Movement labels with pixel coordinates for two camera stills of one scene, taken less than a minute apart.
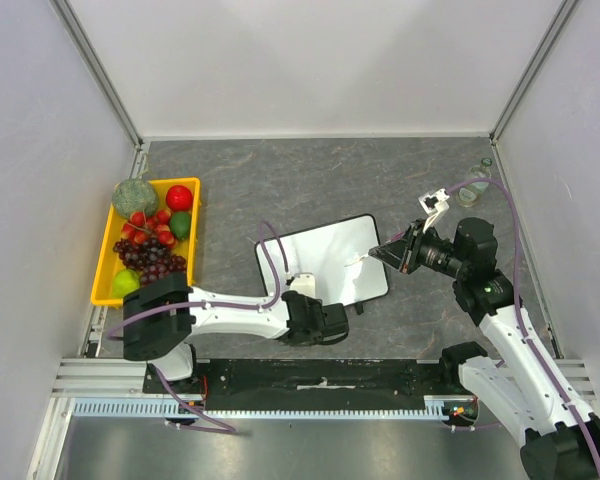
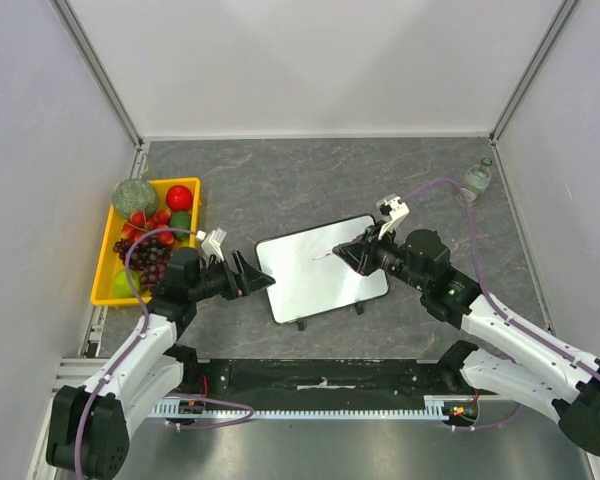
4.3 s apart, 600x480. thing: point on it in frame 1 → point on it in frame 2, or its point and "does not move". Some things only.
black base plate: (310, 384) does not move
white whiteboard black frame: (336, 254) does not move
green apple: (125, 281) does not move
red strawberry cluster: (140, 228) does not move
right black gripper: (410, 251) → (365, 253)
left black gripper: (315, 341) → (246, 281)
